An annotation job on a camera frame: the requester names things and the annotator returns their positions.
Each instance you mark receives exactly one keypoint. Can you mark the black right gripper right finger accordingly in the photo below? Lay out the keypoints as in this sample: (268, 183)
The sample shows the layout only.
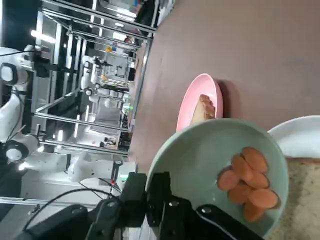
(170, 217)

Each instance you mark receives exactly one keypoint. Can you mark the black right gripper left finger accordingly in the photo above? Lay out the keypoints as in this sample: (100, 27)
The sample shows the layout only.
(132, 200)

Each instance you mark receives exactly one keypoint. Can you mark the pale green bowl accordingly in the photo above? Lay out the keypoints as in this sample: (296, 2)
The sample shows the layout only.
(195, 155)

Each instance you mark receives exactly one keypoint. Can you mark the orange carrot slices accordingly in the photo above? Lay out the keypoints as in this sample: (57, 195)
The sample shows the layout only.
(250, 180)

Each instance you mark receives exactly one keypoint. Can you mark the brown bread slice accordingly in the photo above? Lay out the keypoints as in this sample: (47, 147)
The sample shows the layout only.
(202, 112)
(305, 200)

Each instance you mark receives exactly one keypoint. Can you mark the pink round plate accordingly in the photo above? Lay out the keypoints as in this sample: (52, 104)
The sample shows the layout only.
(197, 87)

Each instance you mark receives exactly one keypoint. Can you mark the white round plate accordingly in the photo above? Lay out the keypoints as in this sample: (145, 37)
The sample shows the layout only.
(297, 137)

